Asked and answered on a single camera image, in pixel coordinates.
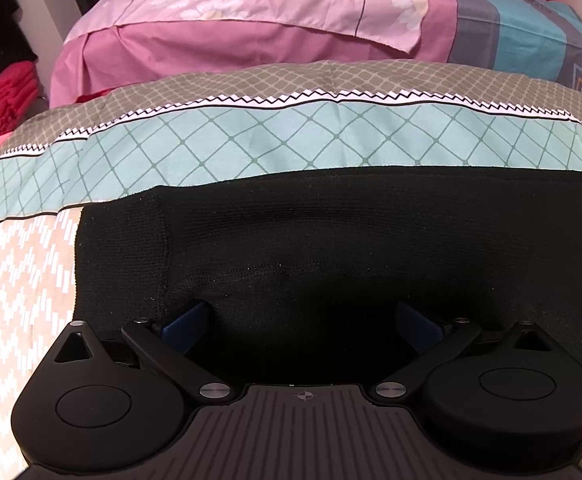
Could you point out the black pants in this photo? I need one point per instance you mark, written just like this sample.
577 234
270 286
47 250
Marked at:
315 276

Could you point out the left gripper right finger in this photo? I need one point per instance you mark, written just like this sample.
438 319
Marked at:
432 347

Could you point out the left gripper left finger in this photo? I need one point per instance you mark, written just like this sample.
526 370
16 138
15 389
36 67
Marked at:
163 344

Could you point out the teal grey striped quilt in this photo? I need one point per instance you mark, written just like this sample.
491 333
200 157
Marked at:
537 38

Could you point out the red folded clothes stack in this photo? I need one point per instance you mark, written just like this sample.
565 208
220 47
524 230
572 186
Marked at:
19 88

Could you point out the zigzag patterned bed sheet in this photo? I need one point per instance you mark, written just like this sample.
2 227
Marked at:
195 129

